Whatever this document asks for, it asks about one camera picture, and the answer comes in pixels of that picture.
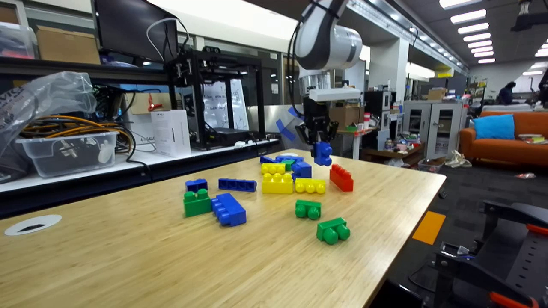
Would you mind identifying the clear plastic bag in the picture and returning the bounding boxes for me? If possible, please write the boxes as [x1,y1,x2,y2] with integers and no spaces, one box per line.
[0,70,99,179]

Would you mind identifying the long blue toy brick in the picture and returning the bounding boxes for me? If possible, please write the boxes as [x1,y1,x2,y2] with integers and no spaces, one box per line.
[210,191,248,227]

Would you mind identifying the black 3D printer frame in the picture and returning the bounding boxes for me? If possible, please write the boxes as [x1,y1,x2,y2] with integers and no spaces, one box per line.
[166,46,267,149]

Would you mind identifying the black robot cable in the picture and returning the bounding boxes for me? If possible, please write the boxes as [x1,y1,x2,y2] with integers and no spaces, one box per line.
[284,20,304,118]

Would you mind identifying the ceiling light panel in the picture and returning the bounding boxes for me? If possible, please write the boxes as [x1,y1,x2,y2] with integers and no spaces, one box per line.
[448,8,488,25]
[455,22,491,36]
[438,0,484,10]

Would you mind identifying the red toy brick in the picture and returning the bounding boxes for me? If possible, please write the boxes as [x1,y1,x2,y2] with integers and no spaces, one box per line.
[328,162,354,193]

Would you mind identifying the flat blue toy brick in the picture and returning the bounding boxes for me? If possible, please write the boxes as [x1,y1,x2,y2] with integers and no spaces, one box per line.
[217,176,258,193]

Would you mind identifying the white glass-door cabinet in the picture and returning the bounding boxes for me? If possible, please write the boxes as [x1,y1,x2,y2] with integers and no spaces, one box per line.
[400,99,465,160]

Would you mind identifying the square blue toy brick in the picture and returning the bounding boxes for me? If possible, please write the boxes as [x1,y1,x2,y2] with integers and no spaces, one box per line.
[291,159,313,179]

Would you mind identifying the orange floor marker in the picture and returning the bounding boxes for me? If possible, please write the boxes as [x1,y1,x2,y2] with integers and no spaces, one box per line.
[411,208,447,246]

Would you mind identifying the yellow cable bundle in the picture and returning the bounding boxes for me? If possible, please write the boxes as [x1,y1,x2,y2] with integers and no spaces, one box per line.
[20,113,133,150]

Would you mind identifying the black cart with orange clamps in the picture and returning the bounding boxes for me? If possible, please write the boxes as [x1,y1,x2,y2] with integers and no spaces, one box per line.
[373,198,548,308]

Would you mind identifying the yellow toy brick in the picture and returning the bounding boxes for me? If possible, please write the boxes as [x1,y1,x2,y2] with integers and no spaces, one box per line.
[262,171,294,195]
[260,160,287,176]
[292,176,328,196]

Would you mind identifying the white table grommet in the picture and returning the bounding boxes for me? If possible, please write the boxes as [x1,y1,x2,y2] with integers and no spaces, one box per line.
[3,212,63,237]

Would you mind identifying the clear plastic storage bin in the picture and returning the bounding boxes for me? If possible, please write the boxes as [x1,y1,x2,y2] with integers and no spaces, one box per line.
[15,130,120,178]

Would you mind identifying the person in dark clothes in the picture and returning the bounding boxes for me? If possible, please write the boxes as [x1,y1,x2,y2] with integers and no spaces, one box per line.
[495,80,517,106]

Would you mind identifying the blue cushion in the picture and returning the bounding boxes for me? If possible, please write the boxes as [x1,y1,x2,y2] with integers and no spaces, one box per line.
[472,113,517,140]

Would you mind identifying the black monitor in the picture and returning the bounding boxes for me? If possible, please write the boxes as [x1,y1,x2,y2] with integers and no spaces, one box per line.
[92,0,179,63]

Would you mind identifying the black side bench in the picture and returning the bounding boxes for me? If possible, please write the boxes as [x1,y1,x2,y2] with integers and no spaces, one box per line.
[0,135,282,219]

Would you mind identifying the orange sofa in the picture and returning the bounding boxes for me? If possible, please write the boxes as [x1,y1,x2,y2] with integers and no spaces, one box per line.
[459,109,548,167]

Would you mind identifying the cardboard box on shelf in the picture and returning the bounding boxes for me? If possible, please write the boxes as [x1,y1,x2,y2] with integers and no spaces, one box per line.
[36,25,102,66]

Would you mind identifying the large blue toy brick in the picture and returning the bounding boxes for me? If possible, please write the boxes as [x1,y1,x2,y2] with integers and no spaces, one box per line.
[274,152,304,164]

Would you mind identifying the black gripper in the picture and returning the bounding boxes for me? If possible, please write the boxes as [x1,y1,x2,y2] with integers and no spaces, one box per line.
[301,97,340,147]

